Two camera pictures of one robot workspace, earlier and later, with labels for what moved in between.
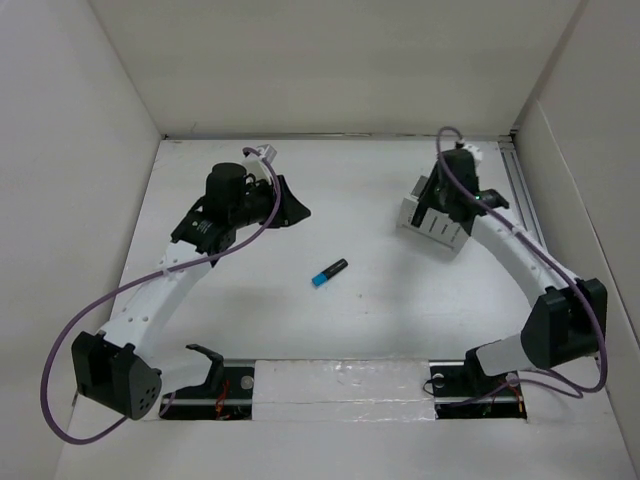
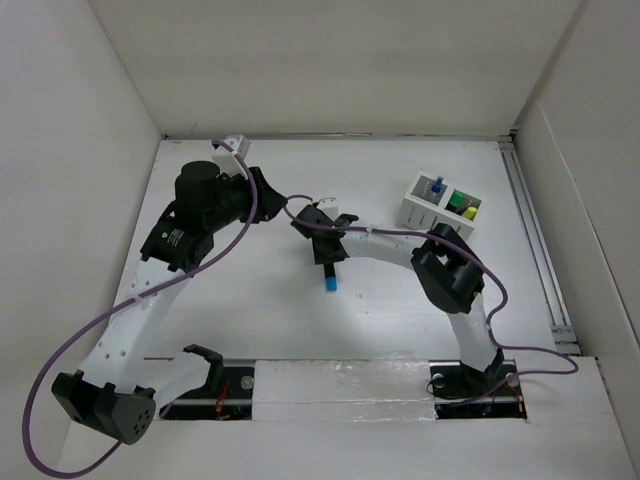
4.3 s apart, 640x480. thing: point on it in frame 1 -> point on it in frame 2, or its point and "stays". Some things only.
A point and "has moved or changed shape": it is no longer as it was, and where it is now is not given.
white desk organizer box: (435, 226) stays
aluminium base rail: (457, 391) stays
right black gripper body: (435, 194) -> (322, 257)
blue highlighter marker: (321, 278) has moved or changed shape
